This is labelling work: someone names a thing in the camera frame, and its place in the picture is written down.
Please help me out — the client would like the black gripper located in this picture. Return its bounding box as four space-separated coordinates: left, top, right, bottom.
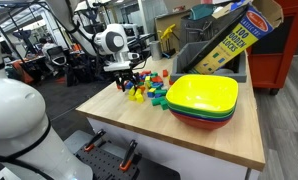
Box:
104 62 139 90

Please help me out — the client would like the yellow wooden square block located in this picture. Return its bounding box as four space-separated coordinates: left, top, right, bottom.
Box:
128 86 136 96

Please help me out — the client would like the yellow wooden cylinder block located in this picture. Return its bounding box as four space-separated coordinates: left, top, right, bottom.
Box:
135 88 142 95

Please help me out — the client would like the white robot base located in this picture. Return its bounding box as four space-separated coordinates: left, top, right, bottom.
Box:
0 44 93 180

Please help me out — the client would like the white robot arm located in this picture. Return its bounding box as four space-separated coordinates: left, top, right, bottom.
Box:
46 0 140 90

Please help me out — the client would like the yellow wooden block front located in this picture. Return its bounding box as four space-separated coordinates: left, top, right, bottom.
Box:
128 95 136 101

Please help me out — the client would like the blue wooden block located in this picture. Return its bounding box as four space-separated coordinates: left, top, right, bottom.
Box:
147 88 156 98

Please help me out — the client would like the red wooden block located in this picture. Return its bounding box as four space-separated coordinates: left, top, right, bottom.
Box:
151 76 163 83
163 69 168 77

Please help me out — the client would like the green wooden block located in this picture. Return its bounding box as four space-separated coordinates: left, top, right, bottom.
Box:
160 100 169 110
151 97 165 106

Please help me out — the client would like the red wooden block rear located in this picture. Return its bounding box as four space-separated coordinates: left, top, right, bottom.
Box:
163 69 168 77

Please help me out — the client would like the green wooden block right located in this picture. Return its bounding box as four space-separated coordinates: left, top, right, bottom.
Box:
160 100 169 110

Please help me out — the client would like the silver metal cup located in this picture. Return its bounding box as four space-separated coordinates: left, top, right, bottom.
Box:
150 41 162 60

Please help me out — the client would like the grey plastic bin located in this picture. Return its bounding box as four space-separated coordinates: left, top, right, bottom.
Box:
170 41 247 83

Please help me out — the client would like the red plastic bowl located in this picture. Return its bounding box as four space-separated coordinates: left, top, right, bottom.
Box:
171 111 231 130

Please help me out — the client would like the green plastic bowl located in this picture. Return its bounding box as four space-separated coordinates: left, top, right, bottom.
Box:
168 104 236 118

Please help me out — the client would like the black orange clamp left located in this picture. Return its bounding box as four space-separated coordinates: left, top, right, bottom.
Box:
84 129 106 152

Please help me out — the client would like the black orange clamp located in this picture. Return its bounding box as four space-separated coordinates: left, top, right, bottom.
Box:
119 140 138 172
84 129 106 152

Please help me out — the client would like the black orange clamp right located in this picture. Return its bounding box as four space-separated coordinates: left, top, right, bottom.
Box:
119 140 138 172

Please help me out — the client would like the grey fabric basket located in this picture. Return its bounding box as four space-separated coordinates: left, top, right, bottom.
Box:
179 15 220 48

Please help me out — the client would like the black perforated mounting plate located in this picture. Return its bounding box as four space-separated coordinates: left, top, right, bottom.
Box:
76 145 139 180

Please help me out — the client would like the yellow plastic bowl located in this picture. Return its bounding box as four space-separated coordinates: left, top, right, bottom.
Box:
166 74 239 113

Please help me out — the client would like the blue plastic bowl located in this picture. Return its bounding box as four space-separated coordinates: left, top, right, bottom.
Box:
169 109 234 122

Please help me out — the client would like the wooden blocks cardboard box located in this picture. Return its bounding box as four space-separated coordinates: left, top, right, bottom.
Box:
182 0 284 75

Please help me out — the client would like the red tool cabinet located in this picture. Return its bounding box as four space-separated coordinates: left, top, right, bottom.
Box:
247 0 298 96

